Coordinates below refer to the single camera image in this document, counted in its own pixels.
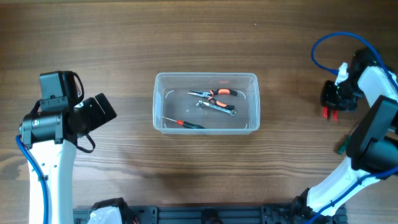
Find silver wrench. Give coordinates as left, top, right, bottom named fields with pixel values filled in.
left=196, top=100, right=236, bottom=116

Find green screwdriver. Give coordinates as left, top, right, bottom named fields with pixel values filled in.
left=337, top=135, right=351, bottom=154

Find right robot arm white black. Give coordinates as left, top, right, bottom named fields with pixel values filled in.
left=287, top=47, right=397, bottom=223

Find clear plastic container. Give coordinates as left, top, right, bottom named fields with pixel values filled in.
left=152, top=72, right=261, bottom=135

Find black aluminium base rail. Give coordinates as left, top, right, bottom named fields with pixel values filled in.
left=73, top=203, right=348, bottom=224

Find black red screwdriver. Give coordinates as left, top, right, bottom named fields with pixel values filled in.
left=163, top=116, right=204, bottom=129

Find red handled cutters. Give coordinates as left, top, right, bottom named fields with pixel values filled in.
left=322, top=106, right=338, bottom=122

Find orange black needle-nose pliers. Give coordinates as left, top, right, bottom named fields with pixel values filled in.
left=188, top=88, right=238, bottom=110

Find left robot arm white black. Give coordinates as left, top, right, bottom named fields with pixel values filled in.
left=16, top=93, right=117, bottom=223

